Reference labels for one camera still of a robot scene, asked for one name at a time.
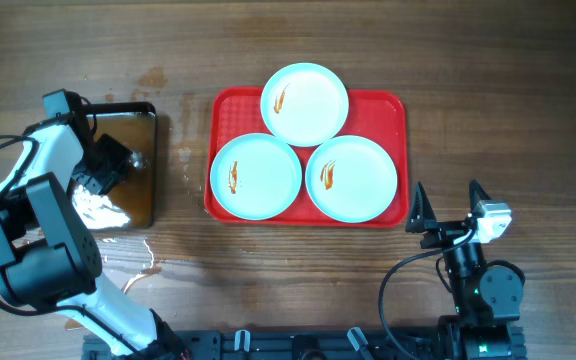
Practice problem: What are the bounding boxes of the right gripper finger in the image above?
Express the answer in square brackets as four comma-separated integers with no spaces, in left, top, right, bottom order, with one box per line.
[405,182,437,233]
[469,179,491,216]

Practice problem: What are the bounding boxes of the white plate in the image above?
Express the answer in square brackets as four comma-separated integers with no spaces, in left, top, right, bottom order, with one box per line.
[209,133,302,221]
[304,135,398,224]
[259,63,349,147]

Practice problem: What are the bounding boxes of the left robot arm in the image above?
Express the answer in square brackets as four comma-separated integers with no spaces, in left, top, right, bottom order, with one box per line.
[0,89,191,359]

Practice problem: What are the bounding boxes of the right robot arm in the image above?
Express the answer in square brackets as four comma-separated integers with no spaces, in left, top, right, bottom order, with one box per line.
[406,180,527,359]

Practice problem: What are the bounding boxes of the red plastic tray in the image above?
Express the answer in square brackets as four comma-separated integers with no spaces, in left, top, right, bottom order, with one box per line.
[207,86,411,228]

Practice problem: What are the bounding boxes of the black metal water pan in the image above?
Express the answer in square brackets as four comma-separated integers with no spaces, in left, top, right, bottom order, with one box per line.
[69,102,158,231]

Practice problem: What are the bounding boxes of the right black cable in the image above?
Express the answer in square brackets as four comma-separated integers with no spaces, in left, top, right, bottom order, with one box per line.
[378,229,477,360]

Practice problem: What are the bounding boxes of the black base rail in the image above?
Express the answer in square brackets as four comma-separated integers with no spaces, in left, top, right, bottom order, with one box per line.
[81,326,527,360]

